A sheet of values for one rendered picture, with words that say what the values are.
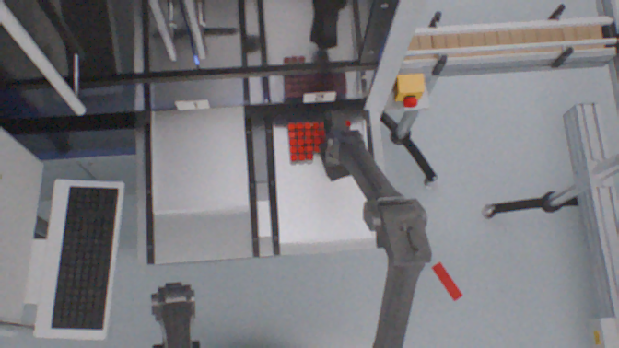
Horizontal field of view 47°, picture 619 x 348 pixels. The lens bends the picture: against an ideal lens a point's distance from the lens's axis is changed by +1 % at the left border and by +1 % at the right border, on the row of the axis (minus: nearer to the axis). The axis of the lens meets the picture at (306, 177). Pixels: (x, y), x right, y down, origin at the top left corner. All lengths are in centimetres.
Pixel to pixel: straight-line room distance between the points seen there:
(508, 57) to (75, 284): 138
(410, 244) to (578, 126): 138
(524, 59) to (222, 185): 94
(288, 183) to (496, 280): 123
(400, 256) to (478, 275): 164
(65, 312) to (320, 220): 73
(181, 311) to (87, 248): 71
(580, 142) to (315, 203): 103
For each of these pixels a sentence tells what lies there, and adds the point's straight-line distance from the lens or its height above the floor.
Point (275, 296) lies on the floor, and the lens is 280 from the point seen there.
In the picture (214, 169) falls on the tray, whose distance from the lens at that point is 199.
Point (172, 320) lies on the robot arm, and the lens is 138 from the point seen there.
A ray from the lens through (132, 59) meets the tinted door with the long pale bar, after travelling 167.
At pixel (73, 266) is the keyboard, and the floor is 83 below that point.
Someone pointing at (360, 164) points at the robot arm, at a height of 135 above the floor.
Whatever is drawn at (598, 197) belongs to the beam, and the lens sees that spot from 253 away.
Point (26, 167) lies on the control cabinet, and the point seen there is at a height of 94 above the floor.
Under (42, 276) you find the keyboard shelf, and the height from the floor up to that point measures 80.
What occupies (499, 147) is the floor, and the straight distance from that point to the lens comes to 306.
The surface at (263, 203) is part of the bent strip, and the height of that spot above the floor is 88.
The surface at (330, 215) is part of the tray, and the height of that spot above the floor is 88.
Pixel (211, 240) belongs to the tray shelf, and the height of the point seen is 88.
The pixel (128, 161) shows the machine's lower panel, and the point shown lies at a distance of 240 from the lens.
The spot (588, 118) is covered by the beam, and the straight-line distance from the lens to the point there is 260.
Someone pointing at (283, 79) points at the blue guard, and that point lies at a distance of 177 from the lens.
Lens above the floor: 279
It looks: 75 degrees down
